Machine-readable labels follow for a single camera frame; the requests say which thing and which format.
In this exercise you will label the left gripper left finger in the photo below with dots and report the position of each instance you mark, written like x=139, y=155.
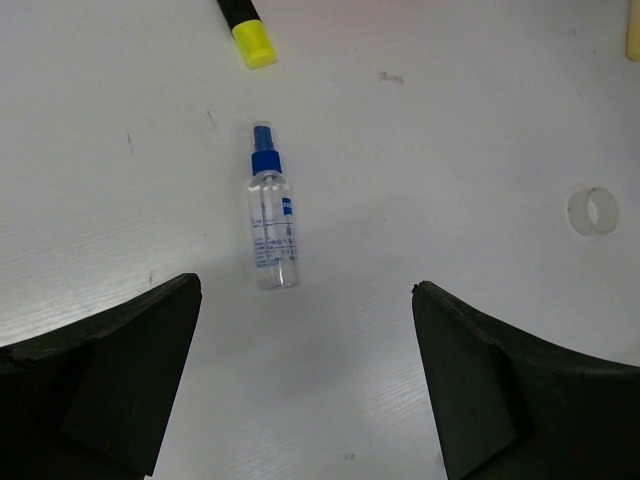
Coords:
x=92, y=400

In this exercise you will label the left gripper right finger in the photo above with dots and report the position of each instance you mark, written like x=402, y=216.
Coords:
x=510, y=405

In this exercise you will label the white tape roll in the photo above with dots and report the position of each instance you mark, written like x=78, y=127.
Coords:
x=593, y=211

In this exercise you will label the clear blue spray bottle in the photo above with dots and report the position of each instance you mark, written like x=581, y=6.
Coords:
x=272, y=218

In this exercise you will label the yellow black highlighter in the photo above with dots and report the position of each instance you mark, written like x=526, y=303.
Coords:
x=248, y=32

